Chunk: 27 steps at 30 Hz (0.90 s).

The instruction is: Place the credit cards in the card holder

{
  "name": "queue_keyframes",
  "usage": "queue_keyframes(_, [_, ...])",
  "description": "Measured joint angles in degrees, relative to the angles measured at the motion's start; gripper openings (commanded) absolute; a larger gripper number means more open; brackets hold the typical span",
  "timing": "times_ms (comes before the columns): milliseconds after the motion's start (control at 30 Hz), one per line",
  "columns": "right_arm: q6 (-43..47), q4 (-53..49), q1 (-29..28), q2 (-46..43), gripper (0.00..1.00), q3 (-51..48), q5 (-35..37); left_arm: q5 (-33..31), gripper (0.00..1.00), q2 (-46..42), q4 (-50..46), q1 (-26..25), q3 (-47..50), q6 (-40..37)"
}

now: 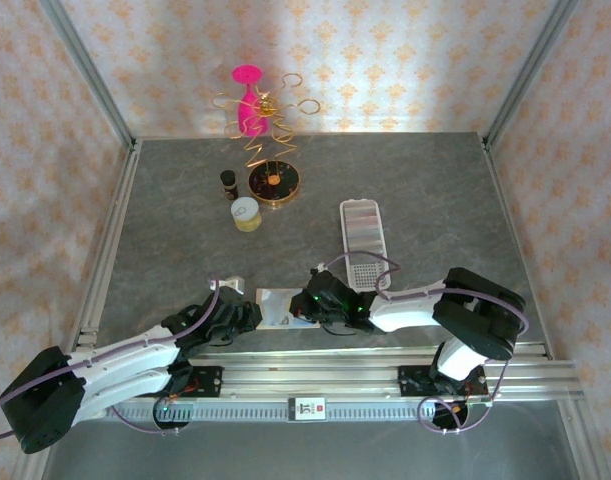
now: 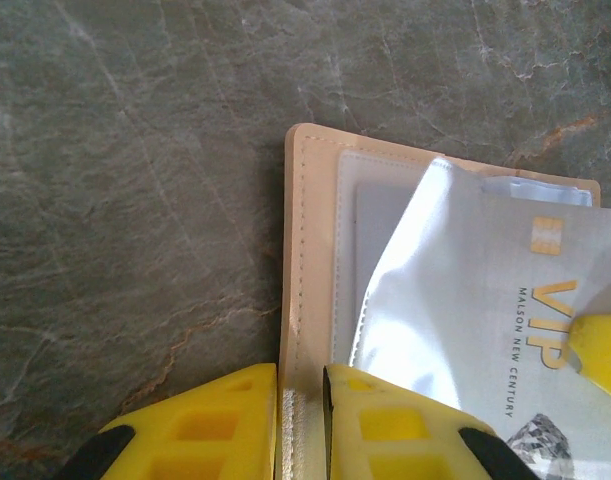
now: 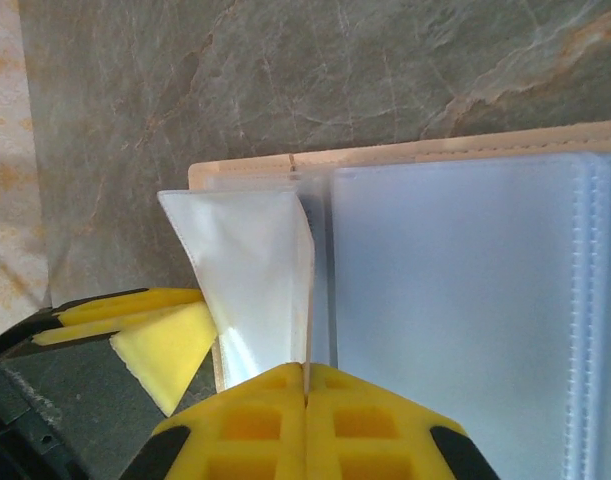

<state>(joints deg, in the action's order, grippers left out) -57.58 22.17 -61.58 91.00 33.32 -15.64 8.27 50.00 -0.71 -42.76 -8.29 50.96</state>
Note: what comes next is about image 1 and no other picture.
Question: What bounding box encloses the pink wine glass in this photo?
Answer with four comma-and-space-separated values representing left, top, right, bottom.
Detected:
231, 64, 270, 137

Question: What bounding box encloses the small dark bottle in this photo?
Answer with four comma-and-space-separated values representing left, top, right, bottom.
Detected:
219, 169, 239, 201

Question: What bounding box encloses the grey slotted cable duct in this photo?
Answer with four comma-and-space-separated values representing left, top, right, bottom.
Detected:
104, 401, 439, 423

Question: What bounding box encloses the aluminium side rail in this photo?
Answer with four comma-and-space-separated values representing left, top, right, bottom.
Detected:
482, 137, 554, 359
74, 139, 144, 346

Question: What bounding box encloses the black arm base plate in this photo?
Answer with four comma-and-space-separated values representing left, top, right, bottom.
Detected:
154, 363, 224, 402
397, 363, 489, 402

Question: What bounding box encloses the white perforated plastic basket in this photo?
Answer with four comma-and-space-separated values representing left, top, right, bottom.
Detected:
339, 198, 392, 291

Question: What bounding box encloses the yellow pull-tab can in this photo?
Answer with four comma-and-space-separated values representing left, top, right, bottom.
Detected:
229, 197, 263, 233

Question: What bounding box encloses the stack of credit cards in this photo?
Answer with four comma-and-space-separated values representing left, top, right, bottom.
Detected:
345, 204, 385, 251

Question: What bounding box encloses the aluminium frame post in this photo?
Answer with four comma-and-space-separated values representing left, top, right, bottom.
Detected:
482, 0, 581, 151
37, 0, 139, 151

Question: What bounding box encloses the aluminium mounting rail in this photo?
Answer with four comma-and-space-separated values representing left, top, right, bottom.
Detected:
77, 344, 579, 404

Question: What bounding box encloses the white label with red mark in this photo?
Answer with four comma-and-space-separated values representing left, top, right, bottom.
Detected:
288, 395, 328, 424

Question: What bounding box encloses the gold wire glass rack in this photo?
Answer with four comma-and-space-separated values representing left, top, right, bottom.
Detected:
210, 73, 322, 210

